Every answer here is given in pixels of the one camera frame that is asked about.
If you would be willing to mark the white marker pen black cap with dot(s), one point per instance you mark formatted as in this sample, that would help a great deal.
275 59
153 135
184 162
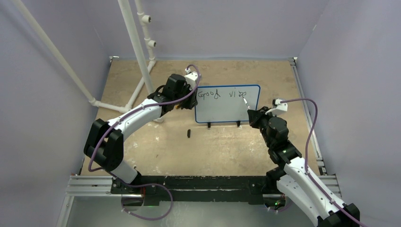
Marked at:
246 103

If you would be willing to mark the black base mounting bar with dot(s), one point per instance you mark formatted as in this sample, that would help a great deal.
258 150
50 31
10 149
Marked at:
254 190

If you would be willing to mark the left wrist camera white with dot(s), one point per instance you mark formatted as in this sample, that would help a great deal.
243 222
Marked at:
192 78

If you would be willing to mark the white PVC pipe frame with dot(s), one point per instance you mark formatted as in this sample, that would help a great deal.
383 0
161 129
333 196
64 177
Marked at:
144 61

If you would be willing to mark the blue framed whiteboard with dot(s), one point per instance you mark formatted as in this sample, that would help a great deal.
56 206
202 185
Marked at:
221 104

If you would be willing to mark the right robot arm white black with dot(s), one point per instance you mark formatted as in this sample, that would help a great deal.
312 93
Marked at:
296 180

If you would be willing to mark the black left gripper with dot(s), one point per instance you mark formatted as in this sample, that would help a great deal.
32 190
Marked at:
192 102

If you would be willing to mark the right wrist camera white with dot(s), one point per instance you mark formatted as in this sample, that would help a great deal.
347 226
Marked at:
278 107

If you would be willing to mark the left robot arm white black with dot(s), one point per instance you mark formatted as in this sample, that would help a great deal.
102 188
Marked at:
105 141

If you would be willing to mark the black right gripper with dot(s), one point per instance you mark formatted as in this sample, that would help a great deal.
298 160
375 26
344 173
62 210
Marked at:
255 116

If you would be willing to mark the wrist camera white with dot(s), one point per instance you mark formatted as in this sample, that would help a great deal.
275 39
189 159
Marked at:
278 107
192 78

